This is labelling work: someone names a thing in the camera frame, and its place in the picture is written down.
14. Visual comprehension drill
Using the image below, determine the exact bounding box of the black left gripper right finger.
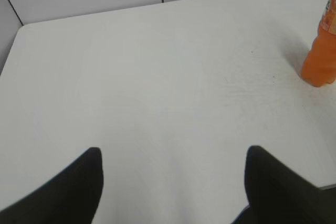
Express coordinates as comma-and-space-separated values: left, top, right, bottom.
244, 146, 335, 223

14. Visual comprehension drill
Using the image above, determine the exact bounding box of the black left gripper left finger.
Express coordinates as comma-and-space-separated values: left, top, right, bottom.
1, 147, 104, 223

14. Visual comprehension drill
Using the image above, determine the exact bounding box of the orange drink plastic bottle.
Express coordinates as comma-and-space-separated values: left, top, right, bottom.
301, 0, 336, 87

